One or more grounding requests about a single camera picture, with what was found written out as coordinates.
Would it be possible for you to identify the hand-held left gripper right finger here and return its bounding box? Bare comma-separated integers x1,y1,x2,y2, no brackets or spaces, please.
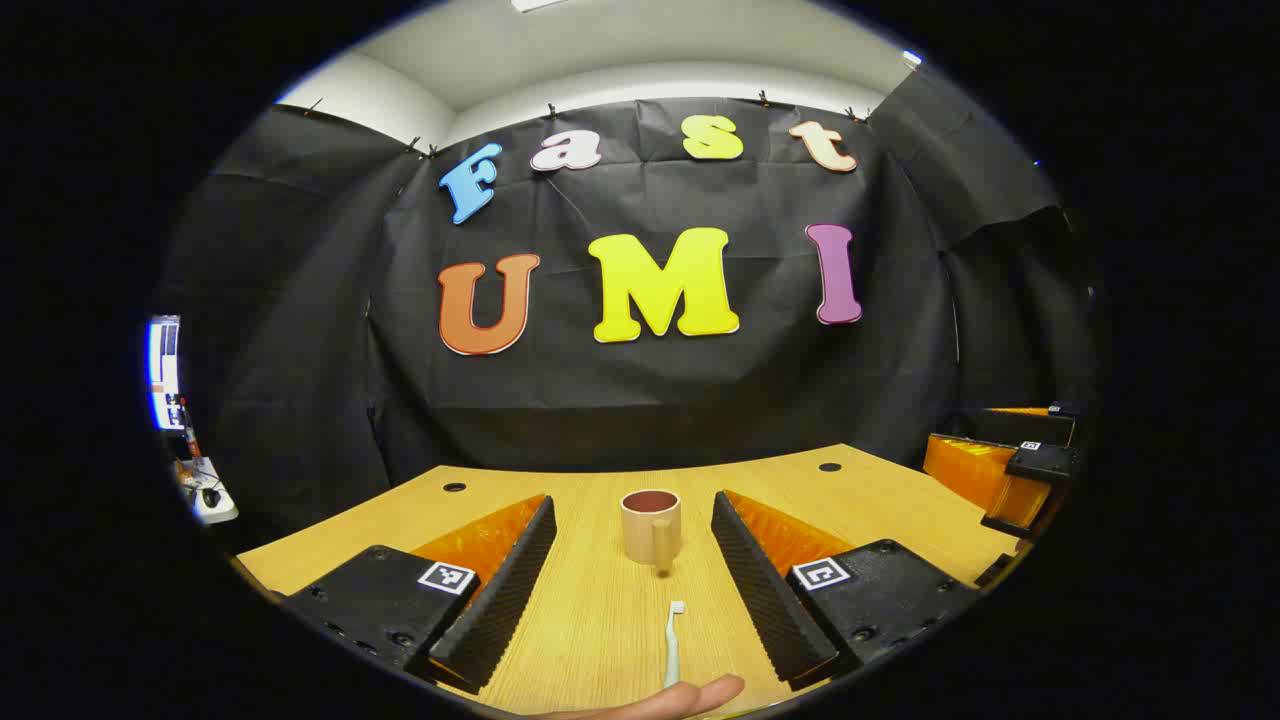
712,490,979,691

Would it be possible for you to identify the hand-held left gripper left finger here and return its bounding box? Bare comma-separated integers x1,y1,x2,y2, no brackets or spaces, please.
283,495,558,694

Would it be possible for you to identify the white toothbrush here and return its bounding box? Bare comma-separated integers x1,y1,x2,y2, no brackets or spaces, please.
664,600,687,691

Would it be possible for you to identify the beige cup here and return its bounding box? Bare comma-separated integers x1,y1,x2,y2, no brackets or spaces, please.
620,489,683,577

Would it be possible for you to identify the wooden desktop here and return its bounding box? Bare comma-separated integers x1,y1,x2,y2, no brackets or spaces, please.
235,443,1021,719

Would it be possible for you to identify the black backdrop cloth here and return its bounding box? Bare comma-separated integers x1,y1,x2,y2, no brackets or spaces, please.
165,65,1096,531

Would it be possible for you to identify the white side table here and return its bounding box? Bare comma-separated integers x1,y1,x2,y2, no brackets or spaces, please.
178,455,241,527

